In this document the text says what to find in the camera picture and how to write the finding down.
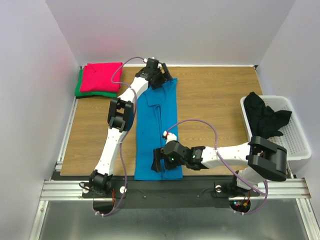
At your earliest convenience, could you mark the blue t-shirt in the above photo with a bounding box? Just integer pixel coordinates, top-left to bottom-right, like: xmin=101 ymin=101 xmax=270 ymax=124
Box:
xmin=134 ymin=78 xmax=183 ymax=181

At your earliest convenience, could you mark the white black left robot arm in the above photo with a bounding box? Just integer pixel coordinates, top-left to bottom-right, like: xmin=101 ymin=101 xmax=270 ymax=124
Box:
xmin=88 ymin=57 xmax=173 ymax=197

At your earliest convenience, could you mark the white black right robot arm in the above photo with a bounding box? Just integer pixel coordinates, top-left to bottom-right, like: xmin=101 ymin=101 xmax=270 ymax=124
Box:
xmin=151 ymin=133 xmax=287 ymax=195

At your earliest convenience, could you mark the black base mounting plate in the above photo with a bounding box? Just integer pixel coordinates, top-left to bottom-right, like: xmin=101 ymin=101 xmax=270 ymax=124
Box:
xmin=76 ymin=175 xmax=258 ymax=213

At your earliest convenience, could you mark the folded green t-shirt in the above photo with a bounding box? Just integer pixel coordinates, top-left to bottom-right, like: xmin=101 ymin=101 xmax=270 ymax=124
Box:
xmin=74 ymin=68 xmax=117 ymax=98

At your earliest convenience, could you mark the folded pink t-shirt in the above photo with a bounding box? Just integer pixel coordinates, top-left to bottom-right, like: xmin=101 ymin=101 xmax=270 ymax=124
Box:
xmin=79 ymin=62 xmax=123 ymax=93

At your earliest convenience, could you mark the black t-shirt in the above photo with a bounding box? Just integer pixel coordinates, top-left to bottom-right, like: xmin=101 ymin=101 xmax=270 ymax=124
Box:
xmin=243 ymin=92 xmax=292 ymax=139

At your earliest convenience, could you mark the white plastic laundry basket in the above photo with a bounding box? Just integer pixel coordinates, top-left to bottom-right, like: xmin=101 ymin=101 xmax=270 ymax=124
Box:
xmin=239 ymin=94 xmax=312 ymax=161

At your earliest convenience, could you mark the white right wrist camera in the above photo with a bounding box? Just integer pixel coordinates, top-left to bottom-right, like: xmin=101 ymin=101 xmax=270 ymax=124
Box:
xmin=162 ymin=131 xmax=178 ymax=144

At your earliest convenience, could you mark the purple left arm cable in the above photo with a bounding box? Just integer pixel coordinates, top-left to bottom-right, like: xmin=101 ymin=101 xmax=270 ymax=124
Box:
xmin=94 ymin=56 xmax=149 ymax=218

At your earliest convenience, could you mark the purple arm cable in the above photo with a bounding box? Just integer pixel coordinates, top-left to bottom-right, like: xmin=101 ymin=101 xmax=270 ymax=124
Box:
xmin=94 ymin=56 xmax=149 ymax=218
xmin=163 ymin=118 xmax=270 ymax=216

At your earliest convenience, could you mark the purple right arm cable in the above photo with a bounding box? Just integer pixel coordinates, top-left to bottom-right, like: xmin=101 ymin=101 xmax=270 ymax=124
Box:
xmin=163 ymin=118 xmax=270 ymax=216

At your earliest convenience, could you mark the aluminium frame rail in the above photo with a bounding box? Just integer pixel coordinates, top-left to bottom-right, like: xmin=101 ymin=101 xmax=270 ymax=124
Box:
xmin=29 ymin=98 xmax=82 ymax=240

